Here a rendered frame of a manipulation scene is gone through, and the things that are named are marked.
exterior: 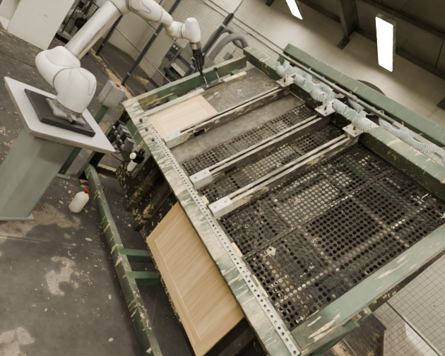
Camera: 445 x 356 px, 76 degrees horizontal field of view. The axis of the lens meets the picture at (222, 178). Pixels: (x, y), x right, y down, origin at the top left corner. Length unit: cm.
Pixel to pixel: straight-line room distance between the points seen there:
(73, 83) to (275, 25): 730
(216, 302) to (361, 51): 667
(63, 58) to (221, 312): 167
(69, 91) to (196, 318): 147
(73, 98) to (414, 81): 648
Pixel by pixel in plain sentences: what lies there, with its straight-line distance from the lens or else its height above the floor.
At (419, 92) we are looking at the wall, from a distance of 714.
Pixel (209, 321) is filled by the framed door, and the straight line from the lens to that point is 184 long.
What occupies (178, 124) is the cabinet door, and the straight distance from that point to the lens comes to 227.
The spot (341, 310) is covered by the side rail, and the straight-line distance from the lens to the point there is 143.
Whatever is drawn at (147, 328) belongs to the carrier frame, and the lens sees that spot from 191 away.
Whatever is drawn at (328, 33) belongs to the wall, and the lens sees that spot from 803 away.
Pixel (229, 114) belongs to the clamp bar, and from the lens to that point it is 219.
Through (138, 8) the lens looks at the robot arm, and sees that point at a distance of 191.
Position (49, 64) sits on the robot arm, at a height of 95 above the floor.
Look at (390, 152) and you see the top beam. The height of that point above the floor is 181.
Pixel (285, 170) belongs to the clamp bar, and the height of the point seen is 133.
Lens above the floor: 150
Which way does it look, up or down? 15 degrees down
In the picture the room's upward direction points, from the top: 41 degrees clockwise
